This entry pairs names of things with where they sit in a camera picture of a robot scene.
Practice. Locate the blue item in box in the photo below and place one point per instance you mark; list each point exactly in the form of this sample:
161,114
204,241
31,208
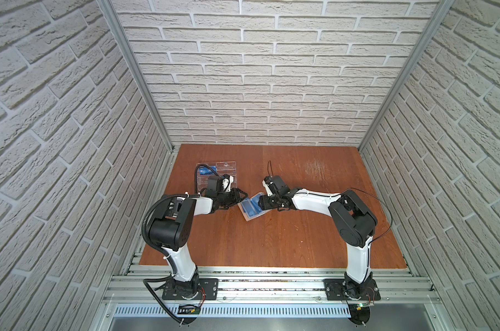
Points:
207,170

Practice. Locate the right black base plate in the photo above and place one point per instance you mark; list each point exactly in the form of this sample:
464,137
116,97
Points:
342,290

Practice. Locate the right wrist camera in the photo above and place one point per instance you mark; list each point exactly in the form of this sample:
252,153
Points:
274,185

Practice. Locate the aluminium rail frame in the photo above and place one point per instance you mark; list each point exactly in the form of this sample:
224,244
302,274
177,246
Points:
267,285

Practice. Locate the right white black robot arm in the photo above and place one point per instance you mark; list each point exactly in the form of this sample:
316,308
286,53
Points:
354,221

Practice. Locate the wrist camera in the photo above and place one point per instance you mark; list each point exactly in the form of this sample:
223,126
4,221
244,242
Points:
274,185
220,184

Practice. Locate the left corner aluminium post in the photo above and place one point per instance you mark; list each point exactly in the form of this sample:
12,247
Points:
111,16

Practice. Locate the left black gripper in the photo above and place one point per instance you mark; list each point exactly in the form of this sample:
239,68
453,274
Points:
232,196

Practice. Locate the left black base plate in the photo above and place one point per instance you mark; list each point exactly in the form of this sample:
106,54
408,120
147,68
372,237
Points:
191,290

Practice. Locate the perforated metal vent strip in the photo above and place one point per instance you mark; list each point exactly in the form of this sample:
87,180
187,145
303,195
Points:
243,310

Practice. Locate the tan leather card holder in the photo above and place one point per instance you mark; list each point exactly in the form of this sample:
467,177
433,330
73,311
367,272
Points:
255,199

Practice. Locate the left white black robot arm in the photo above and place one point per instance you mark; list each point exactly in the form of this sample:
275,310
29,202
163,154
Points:
167,226

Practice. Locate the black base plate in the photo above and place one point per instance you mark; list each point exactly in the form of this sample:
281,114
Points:
342,290
191,290

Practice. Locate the clear plastic organizer box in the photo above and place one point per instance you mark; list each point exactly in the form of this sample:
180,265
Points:
223,167

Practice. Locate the blue credit card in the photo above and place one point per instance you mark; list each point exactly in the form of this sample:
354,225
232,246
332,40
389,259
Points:
250,210

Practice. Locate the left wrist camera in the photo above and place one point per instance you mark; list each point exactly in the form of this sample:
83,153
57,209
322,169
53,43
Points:
220,184

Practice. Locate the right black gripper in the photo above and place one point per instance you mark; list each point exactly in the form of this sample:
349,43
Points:
264,203

